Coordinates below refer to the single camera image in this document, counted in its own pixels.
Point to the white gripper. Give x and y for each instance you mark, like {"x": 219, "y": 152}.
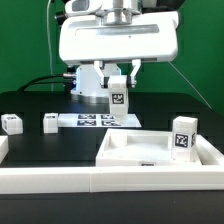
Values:
{"x": 150, "y": 37}

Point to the white square table top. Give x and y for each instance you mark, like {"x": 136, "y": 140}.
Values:
{"x": 124, "y": 147}

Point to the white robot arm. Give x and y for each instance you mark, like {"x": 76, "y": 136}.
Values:
{"x": 86, "y": 85}

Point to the white base marker plate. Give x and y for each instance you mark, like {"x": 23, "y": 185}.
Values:
{"x": 95, "y": 120}

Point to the white u-shaped obstacle fence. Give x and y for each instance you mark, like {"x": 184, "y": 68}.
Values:
{"x": 208, "y": 176}

